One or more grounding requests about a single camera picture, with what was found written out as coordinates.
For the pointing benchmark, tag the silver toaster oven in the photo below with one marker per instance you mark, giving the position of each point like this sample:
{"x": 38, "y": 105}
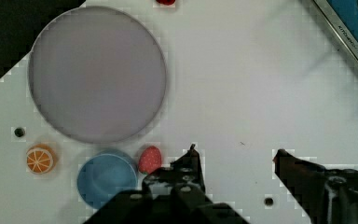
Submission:
{"x": 341, "y": 16}

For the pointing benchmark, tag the blue plastic cup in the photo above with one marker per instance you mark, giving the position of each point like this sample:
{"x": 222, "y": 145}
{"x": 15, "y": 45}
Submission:
{"x": 105, "y": 175}

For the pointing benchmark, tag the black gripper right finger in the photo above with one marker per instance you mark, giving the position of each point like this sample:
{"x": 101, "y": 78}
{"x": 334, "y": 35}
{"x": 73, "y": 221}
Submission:
{"x": 328, "y": 196}

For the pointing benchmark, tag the toy strawberry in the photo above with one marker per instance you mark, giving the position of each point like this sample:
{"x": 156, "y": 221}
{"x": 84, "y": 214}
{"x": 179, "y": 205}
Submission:
{"x": 150, "y": 160}

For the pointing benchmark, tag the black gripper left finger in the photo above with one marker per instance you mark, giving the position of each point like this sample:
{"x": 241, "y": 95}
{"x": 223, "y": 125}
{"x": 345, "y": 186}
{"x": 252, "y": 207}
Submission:
{"x": 169, "y": 195}

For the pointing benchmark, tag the toy orange slice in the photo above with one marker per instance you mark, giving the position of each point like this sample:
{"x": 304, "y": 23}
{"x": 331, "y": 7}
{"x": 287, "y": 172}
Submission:
{"x": 41, "y": 159}

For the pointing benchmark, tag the lilac round plate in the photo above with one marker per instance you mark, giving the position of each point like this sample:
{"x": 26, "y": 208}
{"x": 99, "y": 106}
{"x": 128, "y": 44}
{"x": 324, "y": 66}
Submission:
{"x": 97, "y": 75}

